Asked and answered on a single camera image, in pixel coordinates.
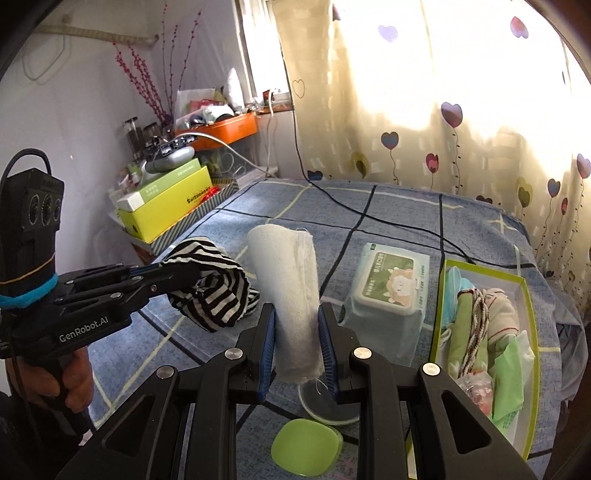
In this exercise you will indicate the white bottle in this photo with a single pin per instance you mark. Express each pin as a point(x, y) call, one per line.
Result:
point(234, 90)

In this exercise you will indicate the wet wipes pack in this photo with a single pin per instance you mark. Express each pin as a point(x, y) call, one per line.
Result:
point(392, 286)

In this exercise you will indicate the white cloth bundle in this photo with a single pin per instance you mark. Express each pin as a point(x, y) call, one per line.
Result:
point(501, 314)

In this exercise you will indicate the beige wall rod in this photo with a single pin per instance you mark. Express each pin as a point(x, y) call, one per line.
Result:
point(101, 36)

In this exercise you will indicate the grey case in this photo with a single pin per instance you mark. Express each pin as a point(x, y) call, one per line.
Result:
point(171, 159)

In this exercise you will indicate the blue face masks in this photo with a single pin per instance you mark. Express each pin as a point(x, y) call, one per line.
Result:
point(455, 286)

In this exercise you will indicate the glass jar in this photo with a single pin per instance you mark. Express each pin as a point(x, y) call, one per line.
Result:
point(132, 136)
point(151, 134)

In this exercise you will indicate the black white striped cloth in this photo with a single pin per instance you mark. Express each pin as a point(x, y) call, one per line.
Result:
point(217, 295)

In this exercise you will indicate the green plastic lid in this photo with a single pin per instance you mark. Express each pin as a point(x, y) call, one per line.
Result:
point(304, 445)

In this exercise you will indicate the yellow green box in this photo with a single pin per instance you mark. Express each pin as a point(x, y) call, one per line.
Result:
point(161, 217)

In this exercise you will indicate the blue checked bed sheet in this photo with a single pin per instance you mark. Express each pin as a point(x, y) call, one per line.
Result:
point(392, 221)

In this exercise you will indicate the white towel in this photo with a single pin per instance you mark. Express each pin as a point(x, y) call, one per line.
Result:
point(286, 286)

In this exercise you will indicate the orange tray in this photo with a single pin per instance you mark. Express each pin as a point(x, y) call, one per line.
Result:
point(231, 131)

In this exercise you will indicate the window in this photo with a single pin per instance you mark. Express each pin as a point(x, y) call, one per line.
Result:
point(263, 60)

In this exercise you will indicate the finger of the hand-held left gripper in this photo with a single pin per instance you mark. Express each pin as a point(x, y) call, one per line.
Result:
point(138, 293)
point(138, 272)

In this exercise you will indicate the white box with green rim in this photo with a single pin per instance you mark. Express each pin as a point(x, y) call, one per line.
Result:
point(528, 415)

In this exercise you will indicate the pale green cloth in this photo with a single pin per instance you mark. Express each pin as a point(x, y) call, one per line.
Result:
point(461, 341)

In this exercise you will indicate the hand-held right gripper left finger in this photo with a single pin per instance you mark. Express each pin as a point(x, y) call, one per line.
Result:
point(268, 350)

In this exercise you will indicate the light green cloth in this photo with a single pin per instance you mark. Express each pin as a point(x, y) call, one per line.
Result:
point(512, 383)

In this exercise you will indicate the red flower branches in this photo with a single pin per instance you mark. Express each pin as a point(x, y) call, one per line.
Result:
point(147, 87)

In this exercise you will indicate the clear round plastic container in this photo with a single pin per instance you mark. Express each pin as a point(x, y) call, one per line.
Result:
point(323, 410)

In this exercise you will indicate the heart print curtain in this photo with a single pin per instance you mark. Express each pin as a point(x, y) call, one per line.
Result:
point(415, 115)

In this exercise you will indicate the pink wrapper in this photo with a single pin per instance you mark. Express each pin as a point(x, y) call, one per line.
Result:
point(478, 392)

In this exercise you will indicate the clear plastic storage box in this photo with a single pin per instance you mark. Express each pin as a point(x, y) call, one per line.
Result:
point(249, 157)

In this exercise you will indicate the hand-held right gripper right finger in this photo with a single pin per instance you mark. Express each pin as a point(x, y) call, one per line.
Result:
point(325, 350)

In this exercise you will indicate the person's left hand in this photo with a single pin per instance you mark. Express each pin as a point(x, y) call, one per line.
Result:
point(76, 378)

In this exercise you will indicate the striped patterned tray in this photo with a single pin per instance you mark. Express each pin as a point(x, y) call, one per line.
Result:
point(184, 230)

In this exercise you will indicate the grey blue cloth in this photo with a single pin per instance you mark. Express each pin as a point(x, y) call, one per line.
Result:
point(572, 341)

